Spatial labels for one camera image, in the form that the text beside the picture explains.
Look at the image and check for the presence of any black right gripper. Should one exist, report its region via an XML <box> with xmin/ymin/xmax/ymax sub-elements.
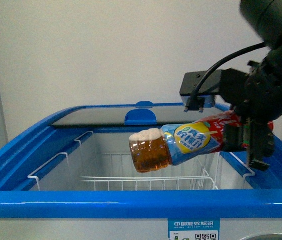
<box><xmin>218</xmin><ymin>61</ymin><xmax>282</xmax><ymax>172</ymax></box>

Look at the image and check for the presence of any iced tea bottle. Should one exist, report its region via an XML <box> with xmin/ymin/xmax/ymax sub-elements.
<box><xmin>129</xmin><ymin>110</ymin><xmax>248</xmax><ymax>173</ymax></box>

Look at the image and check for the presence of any glass sliding freezer lid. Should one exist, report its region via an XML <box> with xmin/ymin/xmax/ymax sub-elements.
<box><xmin>51</xmin><ymin>101</ymin><xmax>229</xmax><ymax>128</ymax></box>

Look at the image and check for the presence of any white blue chest freezer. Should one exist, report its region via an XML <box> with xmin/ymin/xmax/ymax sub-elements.
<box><xmin>0</xmin><ymin>106</ymin><xmax>282</xmax><ymax>240</ymax></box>

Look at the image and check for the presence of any black camera cable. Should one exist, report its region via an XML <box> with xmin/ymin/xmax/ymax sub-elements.
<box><xmin>183</xmin><ymin>41</ymin><xmax>269</xmax><ymax>114</ymax></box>

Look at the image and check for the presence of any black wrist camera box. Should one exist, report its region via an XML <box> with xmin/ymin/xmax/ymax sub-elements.
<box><xmin>179</xmin><ymin>69</ymin><xmax>225</xmax><ymax>108</ymax></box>

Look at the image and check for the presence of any white wire freezer basket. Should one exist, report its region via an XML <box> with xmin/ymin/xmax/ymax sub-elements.
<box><xmin>27</xmin><ymin>131</ymin><xmax>256</xmax><ymax>192</ymax></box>

